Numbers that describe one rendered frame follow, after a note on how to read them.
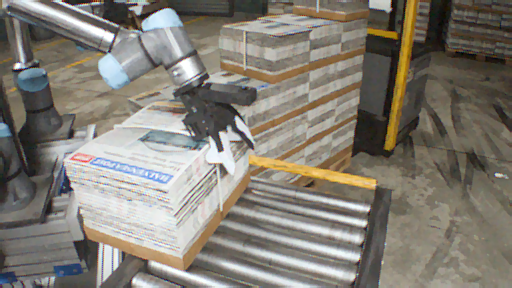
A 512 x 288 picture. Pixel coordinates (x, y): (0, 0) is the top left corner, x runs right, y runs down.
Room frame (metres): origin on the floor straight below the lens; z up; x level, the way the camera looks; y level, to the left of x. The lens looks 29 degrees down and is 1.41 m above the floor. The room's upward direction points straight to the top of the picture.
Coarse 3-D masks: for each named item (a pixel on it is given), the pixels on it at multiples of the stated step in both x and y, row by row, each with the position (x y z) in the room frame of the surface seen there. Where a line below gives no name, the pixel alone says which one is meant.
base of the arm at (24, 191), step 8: (16, 176) 0.76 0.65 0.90; (24, 176) 0.79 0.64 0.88; (0, 184) 0.72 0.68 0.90; (8, 184) 0.73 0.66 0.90; (16, 184) 0.75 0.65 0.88; (24, 184) 0.77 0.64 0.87; (32, 184) 0.81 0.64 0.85; (0, 192) 0.72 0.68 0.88; (8, 192) 0.72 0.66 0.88; (16, 192) 0.74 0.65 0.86; (24, 192) 0.76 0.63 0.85; (32, 192) 0.78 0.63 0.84; (0, 200) 0.71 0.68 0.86; (8, 200) 0.72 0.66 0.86; (16, 200) 0.73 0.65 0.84; (24, 200) 0.74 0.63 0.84; (32, 200) 0.77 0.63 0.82; (0, 208) 0.70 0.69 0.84; (8, 208) 0.71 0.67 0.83; (16, 208) 0.72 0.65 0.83
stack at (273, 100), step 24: (216, 72) 1.87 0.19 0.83; (312, 72) 1.90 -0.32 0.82; (336, 72) 2.08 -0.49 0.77; (144, 96) 1.53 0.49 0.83; (168, 96) 1.53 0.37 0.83; (264, 96) 1.62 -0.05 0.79; (288, 96) 1.76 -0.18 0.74; (312, 96) 1.90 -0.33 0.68; (264, 120) 1.62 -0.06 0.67; (288, 120) 1.77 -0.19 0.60; (312, 120) 1.92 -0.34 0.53; (264, 144) 1.62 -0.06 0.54; (288, 144) 1.77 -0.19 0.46; (312, 144) 1.93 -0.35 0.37
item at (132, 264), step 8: (128, 256) 0.59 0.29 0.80; (136, 256) 0.59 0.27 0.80; (120, 264) 0.57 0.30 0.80; (128, 264) 0.57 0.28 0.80; (136, 264) 0.57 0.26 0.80; (144, 264) 0.58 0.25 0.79; (112, 272) 0.54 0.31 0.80; (120, 272) 0.54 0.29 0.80; (128, 272) 0.54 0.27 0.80; (136, 272) 0.55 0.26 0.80; (144, 272) 0.57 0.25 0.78; (112, 280) 0.52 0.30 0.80; (120, 280) 0.52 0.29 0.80; (128, 280) 0.52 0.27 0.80
